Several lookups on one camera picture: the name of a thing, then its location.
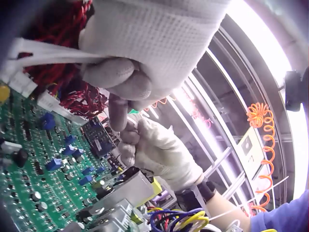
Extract person's right hand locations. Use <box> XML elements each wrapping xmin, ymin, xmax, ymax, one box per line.
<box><xmin>118</xmin><ymin>118</ymin><xmax>204</xmax><ymax>192</ymax></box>

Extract person's left hand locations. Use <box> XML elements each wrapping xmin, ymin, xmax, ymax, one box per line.
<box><xmin>78</xmin><ymin>0</ymin><xmax>230</xmax><ymax>132</ymax></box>

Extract person's left fingers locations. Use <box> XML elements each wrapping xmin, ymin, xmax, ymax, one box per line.
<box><xmin>82</xmin><ymin>58</ymin><xmax>153</xmax><ymax>132</ymax></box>

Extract person's right fingers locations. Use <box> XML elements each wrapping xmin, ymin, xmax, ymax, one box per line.
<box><xmin>118</xmin><ymin>121</ymin><xmax>143</xmax><ymax>167</ymax></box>

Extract white ribbon cable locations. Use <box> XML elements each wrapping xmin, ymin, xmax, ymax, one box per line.
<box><xmin>5</xmin><ymin>37</ymin><xmax>109</xmax><ymax>73</ymax></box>

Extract small blue module board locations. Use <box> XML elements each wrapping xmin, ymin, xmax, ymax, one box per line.
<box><xmin>80</xmin><ymin>116</ymin><xmax>120</xmax><ymax>160</ymax></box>

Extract silver metal heat sink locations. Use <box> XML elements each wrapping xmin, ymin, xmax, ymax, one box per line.
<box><xmin>72</xmin><ymin>169</ymin><xmax>156</xmax><ymax>232</ymax></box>

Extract white plastic connector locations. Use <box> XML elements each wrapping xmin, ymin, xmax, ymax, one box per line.
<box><xmin>8</xmin><ymin>70</ymin><xmax>37</xmax><ymax>97</ymax></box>
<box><xmin>37</xmin><ymin>91</ymin><xmax>61</xmax><ymax>109</ymax></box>

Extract black wrist band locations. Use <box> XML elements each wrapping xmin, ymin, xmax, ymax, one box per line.
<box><xmin>193</xmin><ymin>180</ymin><xmax>218</xmax><ymax>206</ymax></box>

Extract green circuit board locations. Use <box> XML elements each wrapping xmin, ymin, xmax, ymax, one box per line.
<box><xmin>0</xmin><ymin>80</ymin><xmax>150</xmax><ymax>232</ymax></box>

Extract hanging paper sign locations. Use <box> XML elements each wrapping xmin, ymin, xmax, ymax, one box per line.
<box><xmin>240</xmin><ymin>126</ymin><xmax>264</xmax><ymax>181</ymax></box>

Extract ceiling light strip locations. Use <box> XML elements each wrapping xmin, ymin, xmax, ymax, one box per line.
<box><xmin>227</xmin><ymin>0</ymin><xmax>293</xmax><ymax>88</ymax></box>

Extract red twisted wire bundle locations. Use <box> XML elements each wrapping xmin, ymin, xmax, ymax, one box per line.
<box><xmin>24</xmin><ymin>0</ymin><xmax>110</xmax><ymax>119</ymax></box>

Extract bundle of yellow blue wires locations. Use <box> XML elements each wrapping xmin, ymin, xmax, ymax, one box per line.
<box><xmin>145</xmin><ymin>207</ymin><xmax>211</xmax><ymax>232</ymax></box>

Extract grey metal overhead frame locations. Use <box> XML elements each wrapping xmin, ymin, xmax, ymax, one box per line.
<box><xmin>169</xmin><ymin>14</ymin><xmax>291</xmax><ymax>210</ymax></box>

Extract white cable tie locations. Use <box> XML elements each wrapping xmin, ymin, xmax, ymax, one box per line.
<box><xmin>244</xmin><ymin>176</ymin><xmax>289</xmax><ymax>204</ymax></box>
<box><xmin>209</xmin><ymin>209</ymin><xmax>245</xmax><ymax>222</ymax></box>

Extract orange coiled air hose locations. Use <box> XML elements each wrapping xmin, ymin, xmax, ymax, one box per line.
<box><xmin>246</xmin><ymin>103</ymin><xmax>276</xmax><ymax>218</ymax></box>

